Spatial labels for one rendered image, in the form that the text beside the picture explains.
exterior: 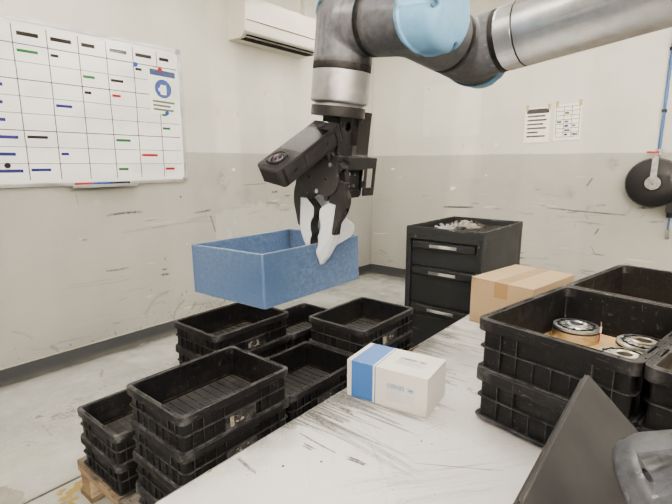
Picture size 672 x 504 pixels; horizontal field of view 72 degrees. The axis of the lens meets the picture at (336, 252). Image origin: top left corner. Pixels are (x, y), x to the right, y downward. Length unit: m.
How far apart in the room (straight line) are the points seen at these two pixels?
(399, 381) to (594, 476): 0.60
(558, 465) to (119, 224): 3.09
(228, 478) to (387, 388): 0.39
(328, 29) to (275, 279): 0.31
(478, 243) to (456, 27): 1.95
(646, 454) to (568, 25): 0.44
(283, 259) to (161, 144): 2.90
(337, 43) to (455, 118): 4.18
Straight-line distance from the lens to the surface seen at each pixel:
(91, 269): 3.30
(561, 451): 0.51
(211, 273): 0.65
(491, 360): 1.03
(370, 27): 0.57
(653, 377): 0.89
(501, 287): 1.60
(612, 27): 0.59
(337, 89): 0.60
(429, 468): 0.94
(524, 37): 0.61
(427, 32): 0.52
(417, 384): 1.05
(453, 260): 2.53
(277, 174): 0.54
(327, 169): 0.60
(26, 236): 3.15
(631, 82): 4.36
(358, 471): 0.91
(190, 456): 1.39
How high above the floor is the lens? 1.24
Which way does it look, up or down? 11 degrees down
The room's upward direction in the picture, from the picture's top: straight up
